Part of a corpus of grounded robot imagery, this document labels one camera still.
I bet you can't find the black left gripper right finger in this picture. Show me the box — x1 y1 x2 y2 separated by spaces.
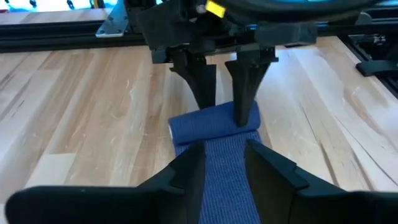
244 139 398 224

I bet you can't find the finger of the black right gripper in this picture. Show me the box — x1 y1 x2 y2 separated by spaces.
224 44 279 128
169 49 218 110

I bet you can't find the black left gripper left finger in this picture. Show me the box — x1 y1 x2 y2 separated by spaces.
4 141 208 224

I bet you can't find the blue elastic bandage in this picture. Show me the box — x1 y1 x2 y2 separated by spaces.
167 100 264 224

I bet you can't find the silver mounting plate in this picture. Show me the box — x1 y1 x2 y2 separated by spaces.
95 0 132 39

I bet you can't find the yellow cable tag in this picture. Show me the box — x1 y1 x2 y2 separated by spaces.
205 0 226 19

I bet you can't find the black metal table frame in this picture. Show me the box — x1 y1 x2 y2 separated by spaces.
0 7 398 100

